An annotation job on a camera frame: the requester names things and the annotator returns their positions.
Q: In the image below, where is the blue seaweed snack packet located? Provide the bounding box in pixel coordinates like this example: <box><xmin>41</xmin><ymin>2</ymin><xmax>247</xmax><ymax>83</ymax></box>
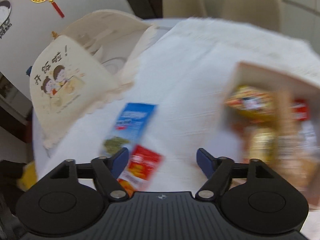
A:
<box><xmin>100</xmin><ymin>103</ymin><xmax>157</xmax><ymax>157</ymax></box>

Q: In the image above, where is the beige dining chair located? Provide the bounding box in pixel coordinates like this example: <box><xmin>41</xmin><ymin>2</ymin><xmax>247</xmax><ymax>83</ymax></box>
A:
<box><xmin>221</xmin><ymin>0</ymin><xmax>283</xmax><ymax>32</ymax></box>
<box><xmin>162</xmin><ymin>0</ymin><xmax>207</xmax><ymax>18</ymax></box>

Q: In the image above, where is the yellow panda snack bag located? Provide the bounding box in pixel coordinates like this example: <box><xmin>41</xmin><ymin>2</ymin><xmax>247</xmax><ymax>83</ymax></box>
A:
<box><xmin>224</xmin><ymin>85</ymin><xmax>276</xmax><ymax>122</ymax></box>

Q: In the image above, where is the red spicy snack packet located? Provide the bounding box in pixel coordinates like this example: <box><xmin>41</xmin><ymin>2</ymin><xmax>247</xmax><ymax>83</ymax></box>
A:
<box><xmin>118</xmin><ymin>145</ymin><xmax>164</xmax><ymax>197</ymax></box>

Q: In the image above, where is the long bread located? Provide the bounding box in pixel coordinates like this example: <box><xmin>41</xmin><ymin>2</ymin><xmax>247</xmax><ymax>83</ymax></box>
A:
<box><xmin>274</xmin><ymin>89</ymin><xmax>315</xmax><ymax>190</ymax></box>

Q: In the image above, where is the pink cardboard box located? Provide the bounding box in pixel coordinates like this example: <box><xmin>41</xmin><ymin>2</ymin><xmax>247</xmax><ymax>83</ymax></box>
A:
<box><xmin>226</xmin><ymin>62</ymin><xmax>319</xmax><ymax>209</ymax></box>

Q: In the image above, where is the white fluffy tablecloth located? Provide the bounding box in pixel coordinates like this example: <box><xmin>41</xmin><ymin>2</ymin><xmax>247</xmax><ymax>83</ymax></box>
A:
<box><xmin>35</xmin><ymin>20</ymin><xmax>319</xmax><ymax>190</ymax></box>

